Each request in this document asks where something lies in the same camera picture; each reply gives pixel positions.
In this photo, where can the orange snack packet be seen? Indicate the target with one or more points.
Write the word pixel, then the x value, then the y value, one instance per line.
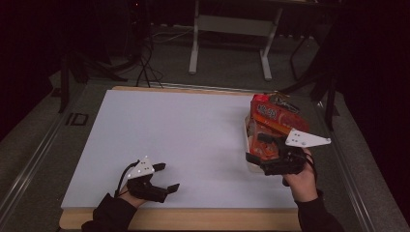
pixel 274 116

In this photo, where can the black floor stand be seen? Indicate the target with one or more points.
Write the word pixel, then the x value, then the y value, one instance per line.
pixel 328 96
pixel 80 67

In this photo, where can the person's right hand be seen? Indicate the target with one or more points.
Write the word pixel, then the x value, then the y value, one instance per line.
pixel 303 187

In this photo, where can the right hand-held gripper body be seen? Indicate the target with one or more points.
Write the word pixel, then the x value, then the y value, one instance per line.
pixel 286 161

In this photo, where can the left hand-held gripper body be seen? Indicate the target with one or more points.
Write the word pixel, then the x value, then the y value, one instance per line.
pixel 143 170

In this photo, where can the metal floor rail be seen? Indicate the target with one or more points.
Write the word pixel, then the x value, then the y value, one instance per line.
pixel 351 193
pixel 29 174

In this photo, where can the person's left hand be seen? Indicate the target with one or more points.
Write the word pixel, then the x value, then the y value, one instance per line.
pixel 132 198

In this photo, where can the white plastic bin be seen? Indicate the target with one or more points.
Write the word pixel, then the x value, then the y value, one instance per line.
pixel 246 132

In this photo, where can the white metal desk frame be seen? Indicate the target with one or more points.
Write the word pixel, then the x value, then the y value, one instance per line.
pixel 232 25

